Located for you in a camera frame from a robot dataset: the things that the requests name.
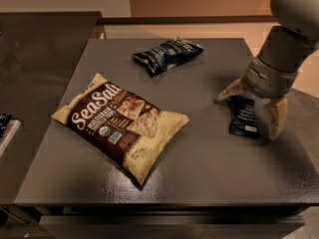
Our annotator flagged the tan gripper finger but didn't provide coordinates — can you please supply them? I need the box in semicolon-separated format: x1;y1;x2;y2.
215;77;247;102
264;97;288;140

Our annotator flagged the dark blue rxbar blueberry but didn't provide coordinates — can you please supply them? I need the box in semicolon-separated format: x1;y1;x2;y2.
228;96;260;138

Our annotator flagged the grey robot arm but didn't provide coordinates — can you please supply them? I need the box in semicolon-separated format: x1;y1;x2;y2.
216;0;319;139

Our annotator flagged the blue chip bag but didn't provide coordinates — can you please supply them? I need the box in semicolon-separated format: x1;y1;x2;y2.
132;38;204;77

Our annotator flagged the sea salt tortilla chip bag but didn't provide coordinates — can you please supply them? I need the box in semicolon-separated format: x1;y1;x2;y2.
52;74;188;184

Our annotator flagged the white tray at left edge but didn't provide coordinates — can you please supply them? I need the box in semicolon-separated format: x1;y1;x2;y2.
0;119;21;157

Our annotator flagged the dark patterned item on tray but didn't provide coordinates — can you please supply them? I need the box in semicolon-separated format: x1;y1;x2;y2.
0;113;12;138

